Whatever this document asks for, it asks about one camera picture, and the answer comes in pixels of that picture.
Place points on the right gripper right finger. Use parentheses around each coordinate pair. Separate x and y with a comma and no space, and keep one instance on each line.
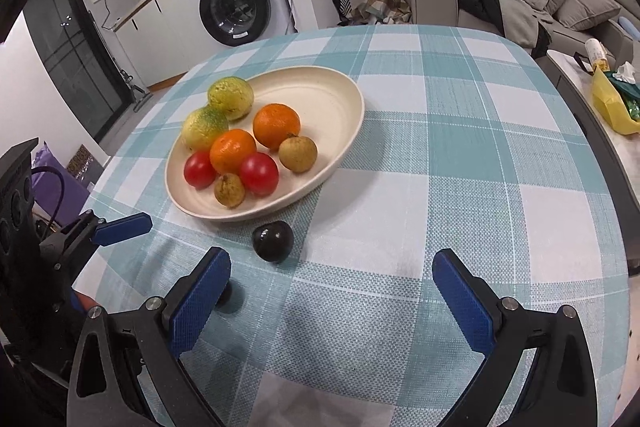
(559,389)

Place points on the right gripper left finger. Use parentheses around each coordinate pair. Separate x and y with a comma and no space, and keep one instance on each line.
(115,348)

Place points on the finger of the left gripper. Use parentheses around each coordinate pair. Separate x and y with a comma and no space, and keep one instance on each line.
(122,228)

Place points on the small red tomato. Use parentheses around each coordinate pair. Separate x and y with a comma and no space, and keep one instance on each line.
(198,171)

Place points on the small brown pear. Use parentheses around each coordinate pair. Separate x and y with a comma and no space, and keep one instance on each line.
(298,153)
(229,190)

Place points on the yellow-green guava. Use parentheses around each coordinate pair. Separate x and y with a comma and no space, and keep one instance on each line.
(232,96)
(202,127)

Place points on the large red tomato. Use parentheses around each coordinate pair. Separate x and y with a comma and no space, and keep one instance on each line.
(259,174)

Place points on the large orange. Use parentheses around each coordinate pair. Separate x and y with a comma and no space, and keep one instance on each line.
(274,123)

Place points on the purple bag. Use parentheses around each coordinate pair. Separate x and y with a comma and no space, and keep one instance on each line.
(47,188)

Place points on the dark plum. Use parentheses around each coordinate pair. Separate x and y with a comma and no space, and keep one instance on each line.
(224,296)
(273,241)

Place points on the dark glass door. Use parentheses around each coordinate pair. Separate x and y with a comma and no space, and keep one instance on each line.
(73,54)

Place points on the teal checkered tablecloth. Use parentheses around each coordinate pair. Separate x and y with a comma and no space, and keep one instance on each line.
(465,145)

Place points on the white side table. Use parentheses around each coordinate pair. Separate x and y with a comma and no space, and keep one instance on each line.
(617,155)

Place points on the cream round plate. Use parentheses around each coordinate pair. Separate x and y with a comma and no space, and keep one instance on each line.
(330,108)

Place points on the yellow bag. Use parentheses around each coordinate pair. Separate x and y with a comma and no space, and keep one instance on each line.
(610,105)

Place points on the white bottle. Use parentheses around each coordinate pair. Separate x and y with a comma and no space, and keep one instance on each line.
(596,55)

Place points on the plaid cloth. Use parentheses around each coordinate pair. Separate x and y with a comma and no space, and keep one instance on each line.
(381,12)

